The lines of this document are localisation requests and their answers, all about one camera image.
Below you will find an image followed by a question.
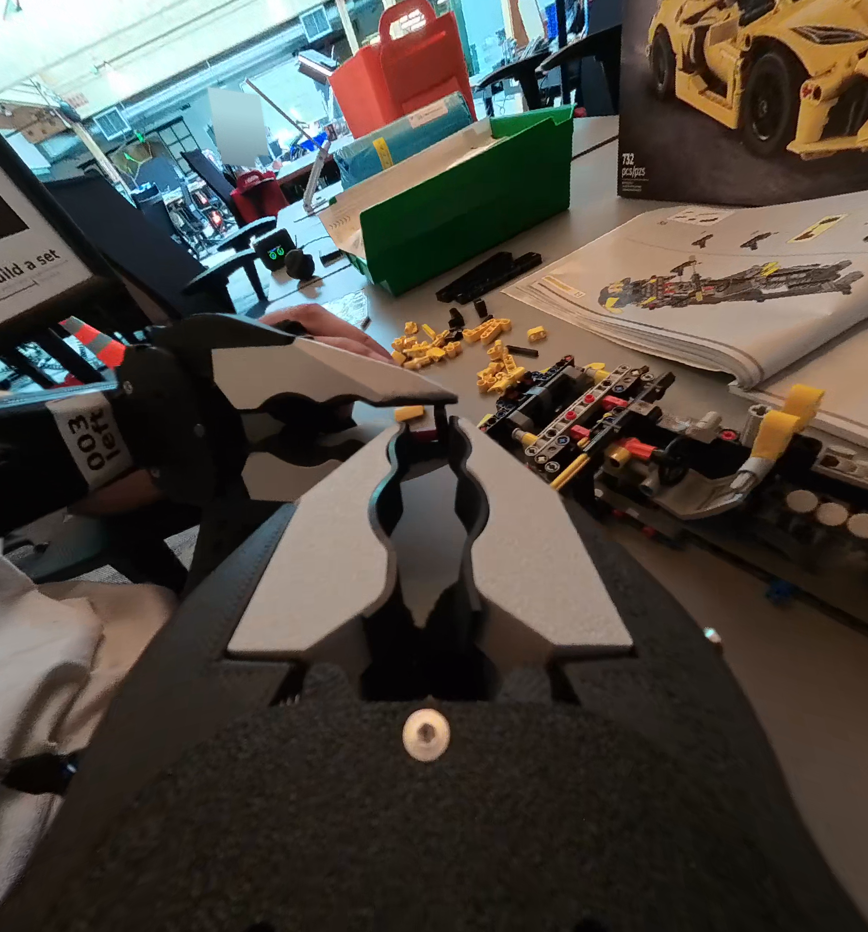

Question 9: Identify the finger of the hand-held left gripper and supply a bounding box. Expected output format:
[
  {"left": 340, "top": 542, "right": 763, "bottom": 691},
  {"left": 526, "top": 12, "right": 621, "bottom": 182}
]
[
  {"left": 212, "top": 336, "right": 459, "bottom": 432},
  {"left": 241, "top": 428, "right": 380, "bottom": 505}
]

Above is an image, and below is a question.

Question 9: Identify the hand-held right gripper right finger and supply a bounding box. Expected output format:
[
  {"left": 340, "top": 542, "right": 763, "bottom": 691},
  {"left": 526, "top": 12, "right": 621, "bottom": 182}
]
[{"left": 448, "top": 417, "right": 635, "bottom": 661}]

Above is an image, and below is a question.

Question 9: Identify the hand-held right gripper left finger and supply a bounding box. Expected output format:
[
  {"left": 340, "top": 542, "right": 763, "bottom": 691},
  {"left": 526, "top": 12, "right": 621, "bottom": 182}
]
[{"left": 226, "top": 422, "right": 413, "bottom": 661}]

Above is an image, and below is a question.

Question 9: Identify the lego car chassis model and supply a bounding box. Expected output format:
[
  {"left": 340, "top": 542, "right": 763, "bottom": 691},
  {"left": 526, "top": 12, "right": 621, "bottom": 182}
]
[{"left": 477, "top": 355, "right": 868, "bottom": 642}]

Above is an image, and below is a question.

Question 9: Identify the pile of yellow lego pieces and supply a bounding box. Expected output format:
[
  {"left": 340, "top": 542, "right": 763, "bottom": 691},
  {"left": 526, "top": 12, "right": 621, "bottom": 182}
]
[{"left": 390, "top": 306, "right": 551, "bottom": 394}]

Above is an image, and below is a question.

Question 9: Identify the stack of black lego beams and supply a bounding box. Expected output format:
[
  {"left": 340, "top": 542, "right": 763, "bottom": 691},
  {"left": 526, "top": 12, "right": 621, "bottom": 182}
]
[{"left": 435, "top": 251, "right": 544, "bottom": 305}]

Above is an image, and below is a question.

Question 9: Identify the yellow toy car set box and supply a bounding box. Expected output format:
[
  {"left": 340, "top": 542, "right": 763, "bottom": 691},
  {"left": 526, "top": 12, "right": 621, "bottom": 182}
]
[{"left": 618, "top": 0, "right": 868, "bottom": 207}]

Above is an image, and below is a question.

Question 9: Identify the person's left hand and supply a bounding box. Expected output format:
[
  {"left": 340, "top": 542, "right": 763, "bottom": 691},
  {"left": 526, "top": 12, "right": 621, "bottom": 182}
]
[{"left": 258, "top": 303, "right": 396, "bottom": 365}]

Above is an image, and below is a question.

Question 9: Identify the crumpled clear plastic wrapper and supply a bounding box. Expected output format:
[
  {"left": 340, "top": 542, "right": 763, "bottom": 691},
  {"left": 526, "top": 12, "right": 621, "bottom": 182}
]
[{"left": 299, "top": 287, "right": 369, "bottom": 329}]

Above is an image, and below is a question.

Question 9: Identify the orange traffic cone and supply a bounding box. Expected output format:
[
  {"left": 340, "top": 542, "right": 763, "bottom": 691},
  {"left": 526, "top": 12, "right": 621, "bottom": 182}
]
[{"left": 59, "top": 315, "right": 128, "bottom": 368}]

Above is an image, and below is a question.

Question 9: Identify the white cardboard sheet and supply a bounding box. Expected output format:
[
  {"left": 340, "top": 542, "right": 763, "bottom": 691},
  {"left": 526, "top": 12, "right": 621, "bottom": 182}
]
[{"left": 317, "top": 120, "right": 511, "bottom": 259}]

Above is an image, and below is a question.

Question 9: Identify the black armrest office chair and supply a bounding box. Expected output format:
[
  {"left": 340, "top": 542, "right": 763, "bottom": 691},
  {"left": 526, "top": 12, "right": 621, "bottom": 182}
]
[{"left": 41, "top": 153, "right": 278, "bottom": 321}]

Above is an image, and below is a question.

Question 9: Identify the red office chair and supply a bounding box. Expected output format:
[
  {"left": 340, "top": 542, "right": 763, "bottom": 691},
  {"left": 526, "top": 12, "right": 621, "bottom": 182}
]
[{"left": 230, "top": 167, "right": 289, "bottom": 227}]

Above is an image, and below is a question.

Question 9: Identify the green plastic bin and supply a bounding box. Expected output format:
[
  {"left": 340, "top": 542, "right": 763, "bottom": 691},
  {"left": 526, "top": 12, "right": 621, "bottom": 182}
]
[{"left": 360, "top": 105, "right": 575, "bottom": 297}]

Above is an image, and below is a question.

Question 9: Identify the black white marker card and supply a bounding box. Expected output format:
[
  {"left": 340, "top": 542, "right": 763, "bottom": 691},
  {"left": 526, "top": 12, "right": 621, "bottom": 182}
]
[{"left": 0, "top": 95, "right": 115, "bottom": 342}]

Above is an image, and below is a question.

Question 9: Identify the light blue plastic bag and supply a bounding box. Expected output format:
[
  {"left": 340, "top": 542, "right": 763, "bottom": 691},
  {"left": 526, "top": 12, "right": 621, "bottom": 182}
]
[{"left": 332, "top": 93, "right": 475, "bottom": 190}]

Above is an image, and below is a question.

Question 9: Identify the open instruction booklet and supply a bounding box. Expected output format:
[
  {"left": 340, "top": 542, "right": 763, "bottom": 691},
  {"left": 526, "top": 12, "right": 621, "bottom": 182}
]
[{"left": 503, "top": 200, "right": 868, "bottom": 503}]

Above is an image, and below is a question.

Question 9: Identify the black neck strap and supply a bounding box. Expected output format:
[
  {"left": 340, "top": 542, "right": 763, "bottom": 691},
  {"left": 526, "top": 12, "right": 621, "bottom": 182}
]
[{"left": 0, "top": 752, "right": 78, "bottom": 796}]

